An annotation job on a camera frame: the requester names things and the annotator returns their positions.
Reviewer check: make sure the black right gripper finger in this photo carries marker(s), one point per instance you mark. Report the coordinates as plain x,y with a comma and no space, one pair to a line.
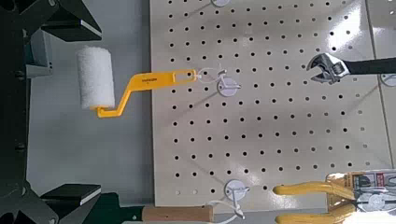
71,199
71,21

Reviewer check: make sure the white perforated pegboard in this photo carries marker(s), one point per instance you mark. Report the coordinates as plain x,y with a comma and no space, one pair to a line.
264,130

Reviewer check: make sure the black adjustable wrench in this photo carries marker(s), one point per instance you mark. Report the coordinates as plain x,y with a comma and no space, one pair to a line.
367,67

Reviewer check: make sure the white round wall hook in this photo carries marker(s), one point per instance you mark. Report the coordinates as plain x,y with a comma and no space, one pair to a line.
235,188
229,88
220,2
389,80

